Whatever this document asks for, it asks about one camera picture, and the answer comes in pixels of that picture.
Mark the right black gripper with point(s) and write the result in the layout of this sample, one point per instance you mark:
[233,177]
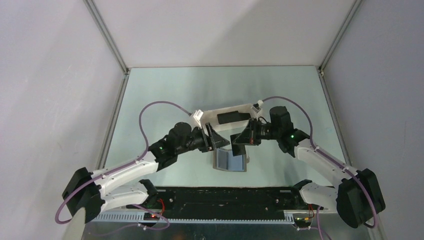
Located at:
[249,136]

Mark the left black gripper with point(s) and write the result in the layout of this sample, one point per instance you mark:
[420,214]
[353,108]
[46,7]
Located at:
[214,140]

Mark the white plastic tray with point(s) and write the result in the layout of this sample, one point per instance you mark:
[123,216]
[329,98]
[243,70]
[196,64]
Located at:
[199,117]

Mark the silver metal card holder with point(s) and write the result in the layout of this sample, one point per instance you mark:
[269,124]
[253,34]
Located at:
[223,160]

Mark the black credit card stack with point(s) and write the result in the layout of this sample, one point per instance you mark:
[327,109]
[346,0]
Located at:
[232,117]

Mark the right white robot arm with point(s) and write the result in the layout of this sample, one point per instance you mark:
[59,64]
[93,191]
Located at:
[354,194]

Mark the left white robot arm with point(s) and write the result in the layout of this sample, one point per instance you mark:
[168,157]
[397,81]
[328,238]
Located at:
[108,188]

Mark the left small circuit board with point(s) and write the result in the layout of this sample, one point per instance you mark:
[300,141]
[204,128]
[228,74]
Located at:
[151,217]

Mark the small circuit board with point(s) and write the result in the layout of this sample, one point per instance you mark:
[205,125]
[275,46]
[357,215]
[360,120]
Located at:
[305,220]
[151,217]

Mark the right small circuit board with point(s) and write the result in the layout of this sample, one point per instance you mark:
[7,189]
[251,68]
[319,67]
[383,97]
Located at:
[305,220]

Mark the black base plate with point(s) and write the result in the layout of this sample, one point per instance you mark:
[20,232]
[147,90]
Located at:
[226,203]

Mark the white slotted cable duct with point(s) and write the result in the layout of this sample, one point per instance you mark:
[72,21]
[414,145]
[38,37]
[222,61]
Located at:
[141,217]

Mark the right aluminium frame post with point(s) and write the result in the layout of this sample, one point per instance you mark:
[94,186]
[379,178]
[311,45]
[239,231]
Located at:
[339,35]

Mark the aluminium frame post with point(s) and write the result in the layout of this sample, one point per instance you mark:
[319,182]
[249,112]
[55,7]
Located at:
[106,34]
[339,35]

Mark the left aluminium frame post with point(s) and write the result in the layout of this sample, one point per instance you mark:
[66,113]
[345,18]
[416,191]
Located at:
[106,34]

